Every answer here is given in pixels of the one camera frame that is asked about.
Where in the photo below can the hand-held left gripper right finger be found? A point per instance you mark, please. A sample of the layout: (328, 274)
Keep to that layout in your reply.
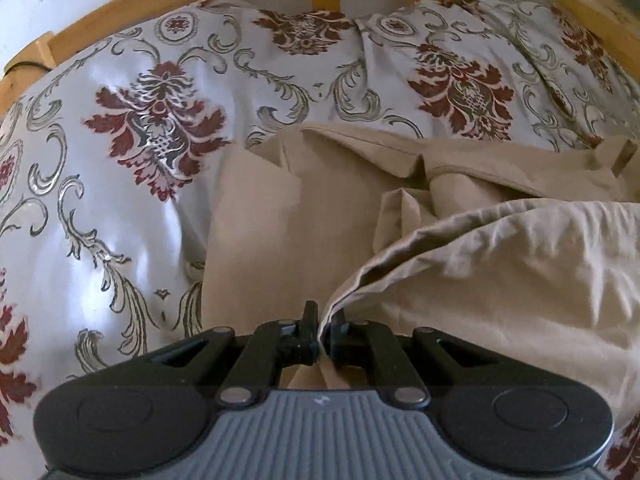
(339, 331)

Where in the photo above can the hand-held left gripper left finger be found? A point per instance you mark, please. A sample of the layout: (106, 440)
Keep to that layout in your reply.
(310, 330)

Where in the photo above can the beige hooded zip jacket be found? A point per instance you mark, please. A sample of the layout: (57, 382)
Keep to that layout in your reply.
(500, 270)

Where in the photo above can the floral white and maroon duvet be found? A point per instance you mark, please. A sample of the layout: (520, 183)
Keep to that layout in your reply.
(125, 185)

